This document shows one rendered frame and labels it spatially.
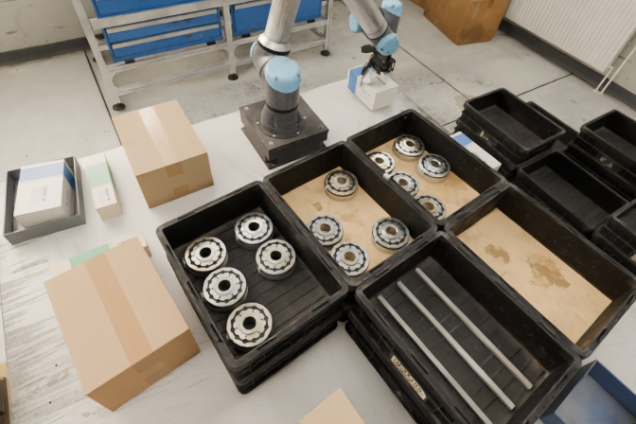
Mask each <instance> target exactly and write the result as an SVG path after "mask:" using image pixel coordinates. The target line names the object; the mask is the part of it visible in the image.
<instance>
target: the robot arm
mask: <svg viewBox="0 0 636 424"><path fill-rule="evenodd" d="M300 2H301V0H273V2H272V5H271V9H270V13H269V17H268V21H267V25H266V28H265V32H264V33H262V34H260V35H259V37H258V39H257V41H256V42H254V43H253V45H252V47H251V51H250V56H251V61H252V64H253V66H254V68H255V70H256V71H257V73H258V75H259V77H260V79H261V80H262V82H263V84H264V86H265V90H266V103H265V106H264V108H263V110H262V113H261V124H262V126H263V127H264V128H265V129H266V130H267V131H269V132H271V133H276V134H289V133H294V132H296V131H297V130H298V129H299V128H300V127H301V125H302V114H301V111H300V108H299V94H300V83H301V70H300V67H299V65H298V64H297V62H295V61H294V60H290V58H289V55H290V52H291V49H292V45H291V43H290V42H289V39H290V37H291V33H292V27H293V24H294V21H295V17H296V14H297V11H298V8H299V5H300ZM344 2H345V4H346V5H347V7H348V8H349V10H350V11H351V14H350V16H349V26H350V29H351V30H352V32H354V33H361V32H362V33H363V34H364V36H365V37H366V38H367V39H368V40H369V41H370V42H371V44H365V45H364V46H361V50H362V53H371V52H373V54H371V56H370V57H369V59H368V61H367V62H366V63H365V65H364V66H363V68H362V72H361V76H360V82H359V87H360V88H361V86H362V84H363V83H364V82H365V83H367V84H370V83H371V81H372V80H371V74H372V73H373V69H372V68H371V66H372V67H373V68H374V69H375V70H376V71H377V74H378V75H379V76H380V73H381V72H383V74H384V75H386V76H387V77H388V75H390V76H392V77H393V74H392V73H391V71H392V72H393V71H394V67H395V63H396V60H395V59H394V58H392V57H391V56H392V54H393V53H394V52H395V51H396V50H397V48H398V45H399V39H398V37H397V35H396V34H397V30H398V23H399V19H400V16H401V12H402V3H401V2H400V1H399V0H383V2H382V4H381V7H379V8H378V6H377V5H376V3H375V1H374V0H344ZM393 63H394V66H393V68H392V65H393Z"/></svg>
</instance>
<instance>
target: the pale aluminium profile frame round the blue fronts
mask: <svg viewBox="0 0 636 424"><path fill-rule="evenodd" d="M71 1H72V3H73V6H74V8H75V11H76V13H77V15H78V17H79V21H80V23H81V26H82V28H83V31H84V33H85V35H86V38H87V40H88V43H89V45H90V47H91V49H92V51H93V54H94V56H95V57H94V58H93V61H94V62H97V65H98V67H99V69H100V72H101V74H102V77H103V78H104V80H105V83H106V85H107V88H108V90H109V92H110V95H111V97H112V100H113V102H114V105H113V110H114V111H122V110H124V109H125V104H124V103H120V100H119V98H118V96H121V95H125V94H128V93H132V92H136V91H140V90H144V89H148V88H151V87H155V86H159V85H163V84H167V83H171V82H174V81H178V80H185V79H189V78H193V77H197V76H200V75H204V74H208V73H212V72H216V71H220V70H223V69H227V68H229V72H230V75H228V79H229V80H237V79H238V78H239V76H238V75H237V74H235V73H236V66H239V65H243V64H246V63H250V62H252V61H251V56H250V55H249V56H245V57H241V58H237V57H235V56H234V51H235V49H236V47H237V46H238V45H239V44H246V43H250V42H254V41H257V39H258V37H259V35H260V34H262V33H264V32H265V31H260V32H257V33H252V34H250V33H247V34H243V35H241V36H239V37H235V38H232V29H231V25H232V18H231V14H230V11H229V5H233V4H237V3H243V2H248V1H254V0H200V1H194V2H189V3H183V4H178V5H172V6H166V7H161V8H156V9H145V10H140V11H135V12H130V13H124V14H118V15H114V16H108V17H102V18H97V17H96V18H90V19H88V18H87V16H86V13H85V11H84V8H83V6H82V3H81V1H80V0H71ZM324 5H326V13H324V12H323V11H321V18H320V19H316V20H314V19H312V20H307V21H304V22H302V23H299V24H295V25H293V27H292V31H291V32H295V31H300V30H304V29H309V30H310V31H312V32H313V33H314V34H315V35H316V36H317V37H318V38H319V39H315V40H311V41H307V42H303V43H299V44H292V45H291V52H290V53H292V52H295V51H299V50H303V49H307V48H310V47H314V46H317V45H321V44H322V45H323V49H324V50H322V51H321V55H323V56H328V55H329V54H330V52H329V51H327V49H328V48H329V38H330V29H331V19H332V9H333V0H326V1H322V6H324ZM217 7H221V12H222V16H221V26H222V27H224V30H223V29H221V30H222V38H223V39H222V41H218V40H217V41H213V42H208V43H206V44H201V45H196V46H192V47H188V48H184V49H179V50H175V51H170V52H167V53H162V54H157V55H153V56H148V57H145V58H140V59H136V60H135V59H130V60H126V61H124V62H120V63H115V64H110V65H106V64H105V61H104V57H103V56H102V55H101V52H100V51H103V50H108V49H109V47H108V45H107V43H106V40H105V39H101V40H100V39H97V38H95V35H94V33H93V30H95V29H100V28H105V27H114V26H120V25H125V24H129V23H135V22H140V21H145V20H150V19H155V18H160V17H166V16H170V15H176V14H181V13H187V12H191V11H197V10H202V9H212V8H217ZM320 26H324V33H323V32H322V31H321V30H320V29H319V28H318V27H320ZM213 50H217V51H218V52H219V53H220V54H221V56H222V57H223V59H224V61H222V62H218V63H214V64H210V65H207V66H203V67H198V68H194V69H190V70H186V71H183V72H179V73H175V74H171V75H166V76H163V77H159V78H155V79H148V80H144V81H140V82H136V83H132V84H128V85H124V86H118V85H116V84H114V83H113V82H112V79H113V76H114V75H115V74H116V73H118V72H122V71H126V70H131V69H134V68H138V67H143V66H147V65H152V64H156V63H159V62H167V61H171V60H176V59H180V58H183V57H188V56H192V55H197V54H201V53H204V52H209V51H213ZM226 51H227V52H226Z"/></svg>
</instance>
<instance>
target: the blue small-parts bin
mask: <svg viewBox="0 0 636 424"><path fill-rule="evenodd" d="M539 419H540V420H541V421H542V422H543V423H544V424H636V394H635V393H634V392H633V391H632V390H631V389H629V388H628V387H627V386H626V385H625V384H624V383H623V382H622V381H621V380H619V379H618V378H617V377H616V376H615V375H614V374H613V373H612V372H610V371H609V370H608V368H607V367H606V366H605V365H604V364H603V363H601V362H600V361H598V360H594V361H592V362H589V363H587V364H585V365H583V366H581V367H580V369H579V370H578V371H577V372H576V373H575V375H574V376H573V377H572V379H571V380H570V381H569V382H568V383H567V385H566V386H565V387H564V388H563V389H562V391H561V392H560V393H559V394H558V396H557V397H556V398H555V399H554V401H553V402H552V403H551V404H550V405H549V407H548V408H547V409H546V410H545V411H544V413H543V414H542V415H541V416H540V418H539Z"/></svg>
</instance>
